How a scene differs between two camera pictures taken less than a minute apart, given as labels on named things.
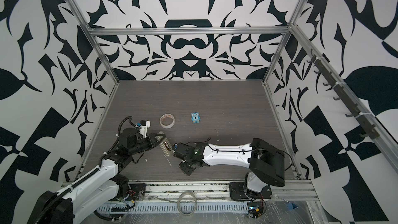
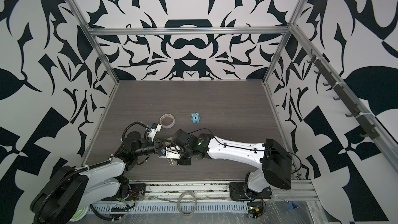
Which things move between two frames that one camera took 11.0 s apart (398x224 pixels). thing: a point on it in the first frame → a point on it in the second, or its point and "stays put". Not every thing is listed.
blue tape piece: (290, 206) stays put
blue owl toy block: (195, 117) stays put
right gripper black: (182, 167) → (183, 162)
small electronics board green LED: (255, 209) stays put
